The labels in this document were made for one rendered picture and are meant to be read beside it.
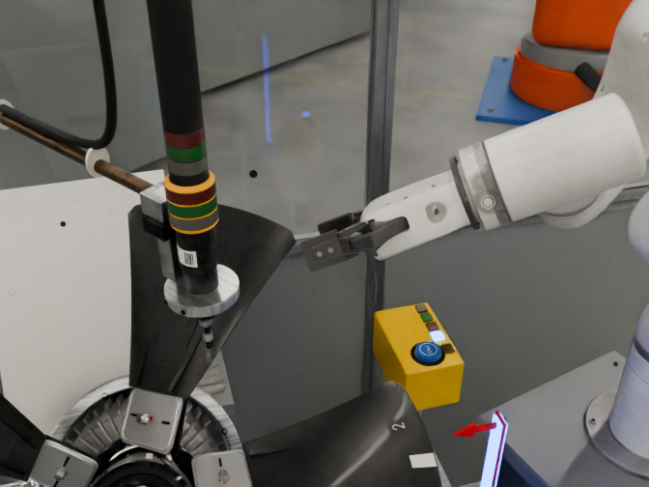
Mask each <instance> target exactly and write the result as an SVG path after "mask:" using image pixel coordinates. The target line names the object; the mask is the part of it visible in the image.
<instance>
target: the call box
mask: <svg viewBox="0 0 649 487"><path fill-rule="evenodd" d="M419 304H423V303H419ZM424 304H425V305H426V307H427V308H428V312H430V313H431V315H432V317H433V318H434V321H432V322H436V323H437V326H438V330H441V332H442V334H443V335H444V339H443V340H439V341H434V339H433V337H432V336H431V332H432V331H428V330H427V328H426V326H425V324H426V323H423V321H422V319H421V318H420V314H423V313H420V314H418V312H417V311H416V309H415V306H416V305H418V304H414V305H408V306H403V307H397V308H392V309H386V310H382V311H376V312H375V313H374V331H373V352H374V354H375V356H376V358H377V360H378V362H379V364H380V366H381V370H382V372H383V374H384V376H385V378H386V380H387V381H388V382H390V381H393V382H396V383H398V384H401V385H402V386H403V387H404V389H405V390H406V392H407V393H408V395H409V397H410V399H411V401H412V402H413V404H414V406H415V408H416V410H417V411H421V410H425V409H430V408H434V407H439V406H443V405H448V404H453V403H457V402H459V400H460V393H461V386H462V379H463V373H464V366H465V363H464V361H463V360H462V358H461V357H460V355H459V353H458V352H457V350H456V348H455V347H454V345H453V343H452V342H451V340H450V339H449V337H448V335H447V334H446V332H445V330H444V329H443V327H442V325H441V324H440V322H439V321H438V319H437V317H436V315H435V313H434V312H433V310H432V308H431V307H430V305H429V304H427V303H426V302H424ZM428 312H425V313H428ZM433 341H434V342H435V344H437V345H438V346H439V347H440V345H443V344H448V343H451V344H452V346H453V348H454V349H455V353H451V354H445V353H444V352H443V351H442V349H441V348H440V358H439V360H437V361H434V362H425V361H422V360H420V359H418V358H417V357H416V355H415V348H416V345H417V344H419V343H422V342H433Z"/></svg>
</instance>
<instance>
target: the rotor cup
mask: <svg viewBox="0 0 649 487"><path fill-rule="evenodd" d="M147 453H152V454H153V459H149V458H146V454H147ZM95 457H97V458H99V459H101V462H100V464H99V467H98V469H97V470H96V472H95V474H94V476H93V478H92V480H91V482H90V484H89V486H88V487H90V485H91V484H92V485H91V487H195V483H194V477H193V471H192V466H191V462H192V459H193V455H192V454H191V453H190V452H189V450H188V449H187V448H186V447H185V446H183V445H182V444H181V446H180V452H179V455H173V454H170V453H167V454H163V453H159V452H156V451H152V450H149V449H146V448H143V447H140V446H136V445H133V444H127V443H124V442H123V441H122V438H121V437H120V438H118V439H116V440H114V441H113V442H111V443H109V444H108V445H106V446H105V447H104V448H103V449H102V450H101V451H100V452H99V453H98V454H97V455H96V456H95Z"/></svg>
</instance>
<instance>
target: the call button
mask: <svg viewBox="0 0 649 487"><path fill-rule="evenodd" d="M415 355H416V357H417V358H418V359H420V360H422V361H425V362H434V361H437V360H439V358H440V347H439V346H438V345H437V344H435V342H434V341H433V342H422V343H419V344H417V345H416V348H415Z"/></svg>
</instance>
